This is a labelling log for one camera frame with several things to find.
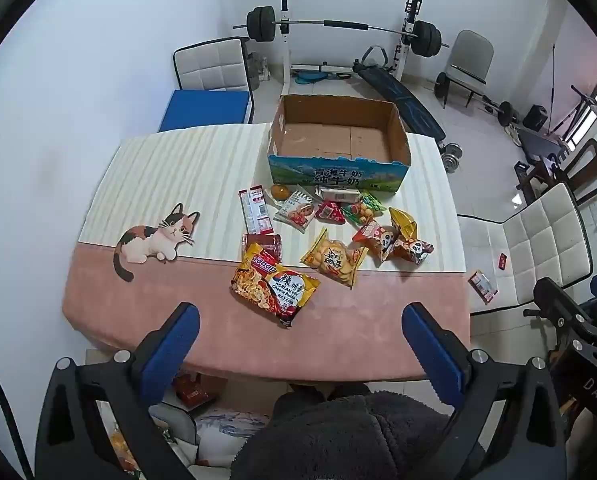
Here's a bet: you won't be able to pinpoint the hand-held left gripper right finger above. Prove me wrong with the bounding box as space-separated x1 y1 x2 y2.
401 302 567 480

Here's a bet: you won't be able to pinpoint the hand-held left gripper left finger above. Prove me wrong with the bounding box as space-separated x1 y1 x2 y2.
36 302 202 480

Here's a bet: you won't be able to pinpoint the orange panda snack packet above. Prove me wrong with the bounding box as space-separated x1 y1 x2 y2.
351 219 398 267
385 237 435 267

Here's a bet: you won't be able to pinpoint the yellow instant noodle packet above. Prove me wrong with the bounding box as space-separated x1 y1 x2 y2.
230 242 322 329

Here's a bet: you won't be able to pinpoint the yellow biscuit packet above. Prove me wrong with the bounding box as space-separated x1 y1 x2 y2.
300 228 369 290

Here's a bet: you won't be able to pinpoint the dark red snack packet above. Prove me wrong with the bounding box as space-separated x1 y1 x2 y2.
242 232 283 263

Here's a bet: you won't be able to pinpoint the green candy packet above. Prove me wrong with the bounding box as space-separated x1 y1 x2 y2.
339 190 388 228

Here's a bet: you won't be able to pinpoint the red and white snack packet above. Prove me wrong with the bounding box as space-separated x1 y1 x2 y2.
237 186 273 236

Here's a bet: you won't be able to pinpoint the small red snack packet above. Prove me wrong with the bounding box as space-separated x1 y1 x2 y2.
315 200 348 223

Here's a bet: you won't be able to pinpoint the printed cardboard box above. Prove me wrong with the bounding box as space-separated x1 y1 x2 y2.
267 94 412 197

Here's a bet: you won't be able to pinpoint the red packet under table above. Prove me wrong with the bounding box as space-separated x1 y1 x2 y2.
172 372 214 407

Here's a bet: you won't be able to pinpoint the white padded chair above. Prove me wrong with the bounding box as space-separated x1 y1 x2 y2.
456 182 594 317
172 37 255 123

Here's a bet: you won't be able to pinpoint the red and white flat packet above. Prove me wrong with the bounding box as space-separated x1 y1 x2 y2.
467 270 498 305

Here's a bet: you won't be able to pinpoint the striped pink cat tablecloth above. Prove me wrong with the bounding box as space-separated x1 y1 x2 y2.
61 121 472 381

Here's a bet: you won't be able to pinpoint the printed plastic bag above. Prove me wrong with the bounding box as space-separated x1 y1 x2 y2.
193 407 274 466

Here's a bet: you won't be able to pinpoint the dark fleece clothing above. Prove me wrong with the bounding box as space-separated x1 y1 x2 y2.
231 385 479 480

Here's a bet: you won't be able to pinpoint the dark wooden chair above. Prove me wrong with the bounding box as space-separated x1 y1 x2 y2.
513 138 597 206

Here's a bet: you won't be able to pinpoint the gold snack packet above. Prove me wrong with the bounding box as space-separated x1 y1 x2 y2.
389 206 420 243

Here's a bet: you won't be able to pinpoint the black exercise bench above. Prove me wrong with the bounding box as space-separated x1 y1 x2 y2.
516 127 572 161

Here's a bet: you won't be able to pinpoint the metal dumbbell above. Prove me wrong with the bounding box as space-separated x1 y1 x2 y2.
441 142 463 173

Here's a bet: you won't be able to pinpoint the black speaker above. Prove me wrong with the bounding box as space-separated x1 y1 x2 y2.
523 105 548 131

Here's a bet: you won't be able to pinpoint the white bar packet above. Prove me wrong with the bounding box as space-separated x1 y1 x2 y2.
315 185 362 204

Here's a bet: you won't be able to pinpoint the white snack packet red print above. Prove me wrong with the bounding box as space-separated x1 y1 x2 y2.
272 186 317 233

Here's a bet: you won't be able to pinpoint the black metal stand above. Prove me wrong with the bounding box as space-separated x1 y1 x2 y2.
549 44 597 136

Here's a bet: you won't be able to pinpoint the small floor barbell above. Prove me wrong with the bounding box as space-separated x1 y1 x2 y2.
435 72 517 128

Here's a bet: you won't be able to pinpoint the grey chair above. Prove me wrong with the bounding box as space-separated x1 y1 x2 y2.
446 30 494 108

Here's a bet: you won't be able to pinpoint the white barbell rack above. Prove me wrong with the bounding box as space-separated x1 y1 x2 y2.
277 0 422 96

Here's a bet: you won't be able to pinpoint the black barbell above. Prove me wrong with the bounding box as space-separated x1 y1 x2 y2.
232 6 450 57

